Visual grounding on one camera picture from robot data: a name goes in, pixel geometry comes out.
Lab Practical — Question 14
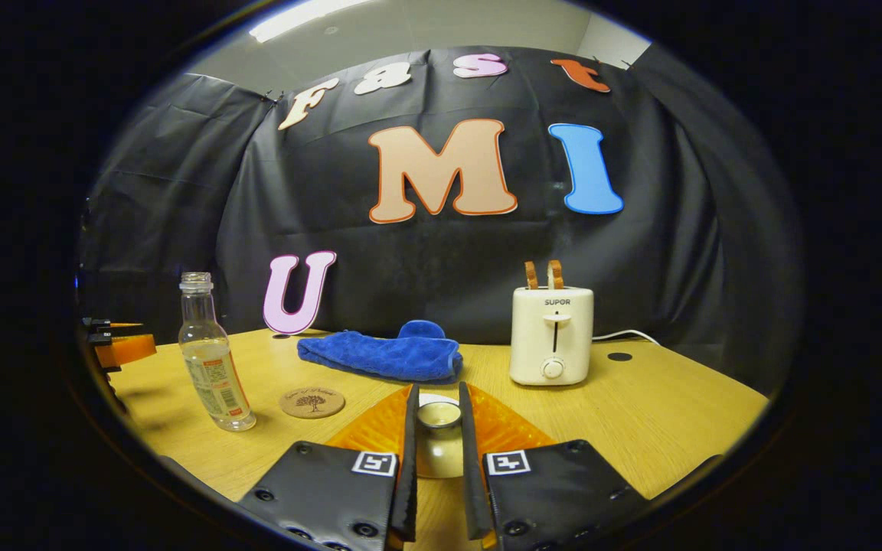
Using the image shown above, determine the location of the black backdrop cloth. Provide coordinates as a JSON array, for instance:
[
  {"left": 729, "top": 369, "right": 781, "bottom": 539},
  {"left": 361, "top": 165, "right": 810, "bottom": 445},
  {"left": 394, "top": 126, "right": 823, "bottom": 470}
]
[{"left": 77, "top": 46, "right": 803, "bottom": 399}]

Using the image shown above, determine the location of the white toaster cable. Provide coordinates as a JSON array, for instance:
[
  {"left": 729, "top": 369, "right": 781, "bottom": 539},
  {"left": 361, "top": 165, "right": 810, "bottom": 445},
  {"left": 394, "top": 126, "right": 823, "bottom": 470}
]
[{"left": 591, "top": 330, "right": 662, "bottom": 347}]

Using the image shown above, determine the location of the clear plastic water bottle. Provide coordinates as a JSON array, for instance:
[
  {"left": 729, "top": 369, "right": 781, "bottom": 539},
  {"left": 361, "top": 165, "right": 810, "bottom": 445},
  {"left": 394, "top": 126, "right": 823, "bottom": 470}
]
[{"left": 178, "top": 272, "right": 256, "bottom": 432}]

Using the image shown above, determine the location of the cream toaster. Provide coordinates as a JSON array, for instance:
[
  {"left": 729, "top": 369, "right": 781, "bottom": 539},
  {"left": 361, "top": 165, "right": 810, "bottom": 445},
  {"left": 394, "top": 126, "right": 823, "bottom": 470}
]
[{"left": 509, "top": 285, "right": 595, "bottom": 386}]

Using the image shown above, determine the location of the cream teacup lid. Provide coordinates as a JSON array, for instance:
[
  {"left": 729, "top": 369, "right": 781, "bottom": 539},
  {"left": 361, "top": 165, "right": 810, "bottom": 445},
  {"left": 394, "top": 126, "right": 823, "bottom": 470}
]
[{"left": 415, "top": 393, "right": 465, "bottom": 452}]

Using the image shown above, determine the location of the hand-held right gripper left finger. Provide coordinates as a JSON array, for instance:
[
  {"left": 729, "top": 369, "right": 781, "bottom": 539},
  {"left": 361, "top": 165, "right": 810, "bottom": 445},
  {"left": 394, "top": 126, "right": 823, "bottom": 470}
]
[{"left": 238, "top": 383, "right": 420, "bottom": 551}]

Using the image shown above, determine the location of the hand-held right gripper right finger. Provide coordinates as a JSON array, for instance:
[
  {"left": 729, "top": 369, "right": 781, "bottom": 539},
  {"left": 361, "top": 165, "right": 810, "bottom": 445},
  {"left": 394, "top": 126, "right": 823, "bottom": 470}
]
[{"left": 458, "top": 381, "right": 650, "bottom": 551}]

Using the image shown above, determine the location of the round cork coaster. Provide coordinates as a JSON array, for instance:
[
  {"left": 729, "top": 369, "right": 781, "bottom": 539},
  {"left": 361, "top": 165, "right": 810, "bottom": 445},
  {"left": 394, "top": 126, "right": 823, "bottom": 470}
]
[{"left": 279, "top": 386, "right": 346, "bottom": 419}]

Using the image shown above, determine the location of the cream ceramic teacup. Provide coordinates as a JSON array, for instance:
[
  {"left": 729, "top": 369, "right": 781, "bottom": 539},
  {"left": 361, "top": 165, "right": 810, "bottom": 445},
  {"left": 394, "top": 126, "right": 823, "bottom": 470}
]
[{"left": 416, "top": 448, "right": 463, "bottom": 480}]

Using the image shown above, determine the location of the blue towel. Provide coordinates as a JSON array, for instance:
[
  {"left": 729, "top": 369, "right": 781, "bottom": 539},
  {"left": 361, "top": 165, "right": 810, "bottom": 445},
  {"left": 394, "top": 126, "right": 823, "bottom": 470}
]
[{"left": 297, "top": 320, "right": 464, "bottom": 384}]

